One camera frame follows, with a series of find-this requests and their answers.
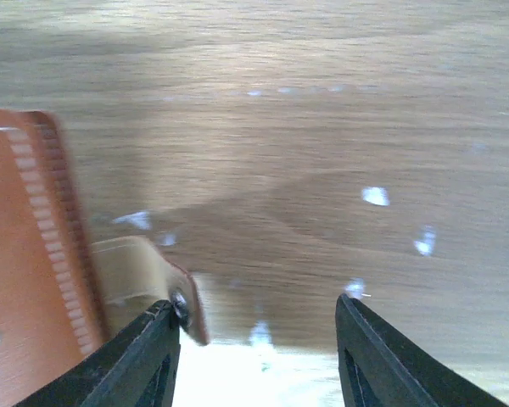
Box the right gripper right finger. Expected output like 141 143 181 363
335 293 505 407

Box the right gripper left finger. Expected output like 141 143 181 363
17 300 180 407

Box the brown leather card holder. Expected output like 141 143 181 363
0 109 209 406

